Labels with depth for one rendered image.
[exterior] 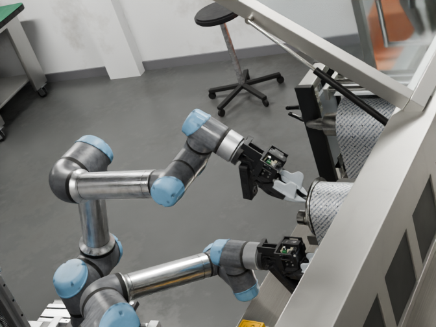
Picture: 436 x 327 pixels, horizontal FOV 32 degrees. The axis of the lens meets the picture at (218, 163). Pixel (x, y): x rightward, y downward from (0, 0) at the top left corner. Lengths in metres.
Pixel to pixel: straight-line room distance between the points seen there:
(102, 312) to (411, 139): 0.97
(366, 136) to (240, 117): 3.23
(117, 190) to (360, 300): 1.02
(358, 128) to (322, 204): 0.24
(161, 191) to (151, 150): 3.28
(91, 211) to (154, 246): 1.92
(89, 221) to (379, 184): 1.30
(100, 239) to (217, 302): 1.38
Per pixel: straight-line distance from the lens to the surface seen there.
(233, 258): 2.07
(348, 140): 2.01
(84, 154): 2.21
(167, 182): 1.89
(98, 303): 2.02
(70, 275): 2.44
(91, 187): 2.07
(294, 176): 1.94
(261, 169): 1.89
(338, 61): 1.43
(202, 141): 1.93
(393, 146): 1.35
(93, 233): 2.42
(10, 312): 2.35
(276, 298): 2.26
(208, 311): 3.70
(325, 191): 1.88
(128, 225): 4.51
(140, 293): 2.15
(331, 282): 1.10
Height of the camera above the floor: 2.38
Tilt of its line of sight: 30 degrees down
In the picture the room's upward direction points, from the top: 20 degrees counter-clockwise
